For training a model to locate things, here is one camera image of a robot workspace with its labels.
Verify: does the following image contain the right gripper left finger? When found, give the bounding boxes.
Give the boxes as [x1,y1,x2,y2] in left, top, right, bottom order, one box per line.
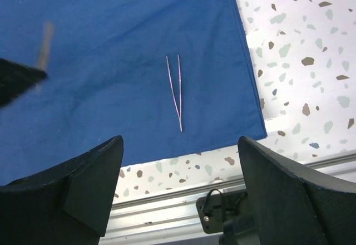
[1,136,123,244]

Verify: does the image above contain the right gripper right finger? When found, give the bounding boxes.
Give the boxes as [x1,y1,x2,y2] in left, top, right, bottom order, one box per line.
[238,136,355,244]

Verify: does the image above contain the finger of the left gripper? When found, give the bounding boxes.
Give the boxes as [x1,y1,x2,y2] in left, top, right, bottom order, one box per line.
[1,58,47,107]

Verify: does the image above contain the thin steel tweezers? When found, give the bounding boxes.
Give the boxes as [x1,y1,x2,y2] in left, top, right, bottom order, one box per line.
[165,54,184,133]

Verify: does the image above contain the blue surgical cloth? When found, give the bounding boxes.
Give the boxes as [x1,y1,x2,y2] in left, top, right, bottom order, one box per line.
[1,0,267,184]

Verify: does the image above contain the steel scalpel handle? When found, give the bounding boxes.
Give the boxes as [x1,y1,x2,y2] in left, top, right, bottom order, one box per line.
[36,21,55,72]

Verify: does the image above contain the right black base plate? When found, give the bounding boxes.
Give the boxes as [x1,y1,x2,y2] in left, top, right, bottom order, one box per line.
[196,189,260,245]

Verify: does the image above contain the aluminium front rail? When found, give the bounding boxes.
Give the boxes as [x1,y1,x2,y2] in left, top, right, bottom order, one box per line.
[107,151,356,245]

